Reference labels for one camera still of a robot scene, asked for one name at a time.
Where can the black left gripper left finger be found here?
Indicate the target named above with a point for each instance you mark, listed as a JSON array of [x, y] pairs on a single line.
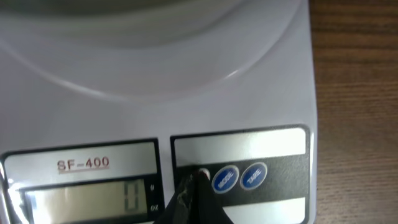
[[179, 208]]

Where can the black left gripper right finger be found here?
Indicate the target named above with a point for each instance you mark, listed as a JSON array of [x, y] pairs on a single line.
[[205, 207]]

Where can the white digital kitchen scale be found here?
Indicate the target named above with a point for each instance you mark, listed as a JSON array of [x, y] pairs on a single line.
[[105, 134]]

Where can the white round bowl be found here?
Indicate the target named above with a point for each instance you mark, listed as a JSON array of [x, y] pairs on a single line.
[[127, 23]]

